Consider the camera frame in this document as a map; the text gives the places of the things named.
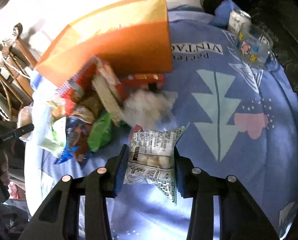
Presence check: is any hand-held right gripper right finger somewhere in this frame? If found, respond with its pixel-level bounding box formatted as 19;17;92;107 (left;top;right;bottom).
174;147;280;240

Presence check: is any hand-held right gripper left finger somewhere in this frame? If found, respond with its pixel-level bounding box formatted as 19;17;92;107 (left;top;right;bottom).
29;144;129;240

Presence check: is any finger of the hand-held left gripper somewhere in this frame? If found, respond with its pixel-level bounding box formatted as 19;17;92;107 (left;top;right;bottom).
0;123;35;141

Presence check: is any white printed puff bag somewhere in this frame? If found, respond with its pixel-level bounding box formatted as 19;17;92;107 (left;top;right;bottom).
124;123;191;205

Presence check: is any pile of snack packets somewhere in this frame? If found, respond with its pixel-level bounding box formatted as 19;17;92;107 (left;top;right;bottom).
17;55;179;166

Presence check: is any orange cardboard box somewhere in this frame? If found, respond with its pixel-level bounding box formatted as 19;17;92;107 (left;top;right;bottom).
35;0;174;88

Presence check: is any person's left hand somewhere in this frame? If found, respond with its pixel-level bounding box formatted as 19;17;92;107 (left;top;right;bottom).
0;152;10;186

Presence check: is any carved wooden chair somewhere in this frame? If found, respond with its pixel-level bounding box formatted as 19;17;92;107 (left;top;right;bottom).
0;22;39;107

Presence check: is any blue printed tablecloth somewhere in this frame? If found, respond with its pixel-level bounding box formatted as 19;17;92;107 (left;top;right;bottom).
24;4;298;240

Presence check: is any clear printed glass cup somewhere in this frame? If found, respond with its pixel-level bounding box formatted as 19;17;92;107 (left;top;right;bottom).
235;22;275;67

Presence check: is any white drink can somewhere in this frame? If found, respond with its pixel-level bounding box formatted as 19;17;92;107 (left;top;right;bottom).
226;9;252;33

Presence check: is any white cable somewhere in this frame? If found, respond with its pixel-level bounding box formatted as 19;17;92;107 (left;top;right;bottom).
0;57;33;78

